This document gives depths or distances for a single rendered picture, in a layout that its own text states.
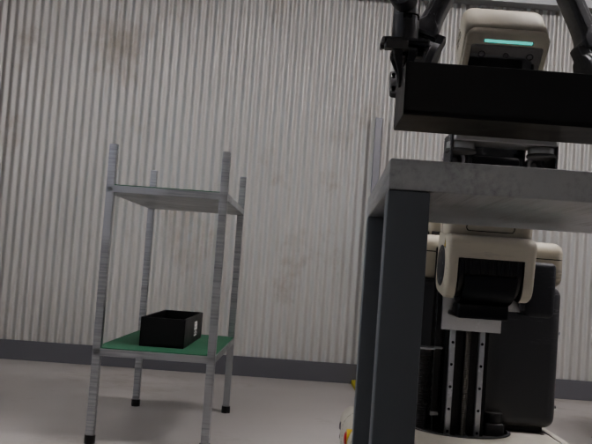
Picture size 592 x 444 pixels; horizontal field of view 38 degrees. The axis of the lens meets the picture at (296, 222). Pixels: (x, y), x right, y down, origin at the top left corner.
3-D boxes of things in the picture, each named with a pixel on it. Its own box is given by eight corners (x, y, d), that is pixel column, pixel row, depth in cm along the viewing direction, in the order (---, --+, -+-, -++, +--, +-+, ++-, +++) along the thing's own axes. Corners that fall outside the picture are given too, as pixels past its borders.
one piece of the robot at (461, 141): (434, 202, 223) (440, 118, 224) (542, 210, 223) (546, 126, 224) (445, 196, 207) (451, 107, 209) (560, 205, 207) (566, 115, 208)
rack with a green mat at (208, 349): (82, 443, 316) (107, 143, 321) (131, 404, 406) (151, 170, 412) (209, 453, 315) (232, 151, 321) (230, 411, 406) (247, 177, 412)
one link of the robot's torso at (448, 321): (437, 327, 240) (443, 238, 241) (540, 335, 239) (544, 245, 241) (455, 335, 213) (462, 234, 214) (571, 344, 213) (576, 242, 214)
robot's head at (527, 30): (452, 55, 233) (462, 3, 224) (530, 61, 233) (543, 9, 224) (457, 82, 222) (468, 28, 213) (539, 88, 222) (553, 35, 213)
